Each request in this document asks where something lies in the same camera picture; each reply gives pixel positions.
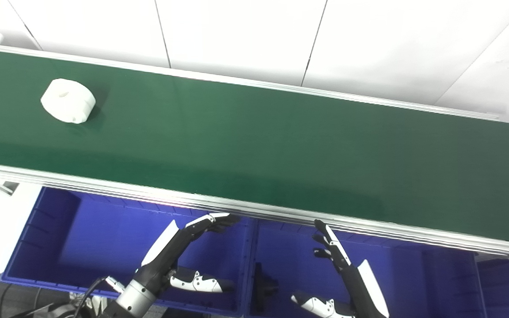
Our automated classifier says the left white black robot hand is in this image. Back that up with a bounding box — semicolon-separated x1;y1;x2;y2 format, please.
133;212;243;295

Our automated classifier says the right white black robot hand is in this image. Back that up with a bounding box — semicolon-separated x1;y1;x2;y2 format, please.
291;220;390;318

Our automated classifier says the white round plastic part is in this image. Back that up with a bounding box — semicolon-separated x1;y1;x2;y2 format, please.
40;78;96;124

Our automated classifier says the black plastic part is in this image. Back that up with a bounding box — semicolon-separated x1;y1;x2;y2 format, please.
252;263;280;312

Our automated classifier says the green conveyor belt aluminium frame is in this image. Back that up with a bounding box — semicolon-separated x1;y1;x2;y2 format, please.
0;41;509;264

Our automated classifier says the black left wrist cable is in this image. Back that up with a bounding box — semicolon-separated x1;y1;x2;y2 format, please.
73;276;125;318

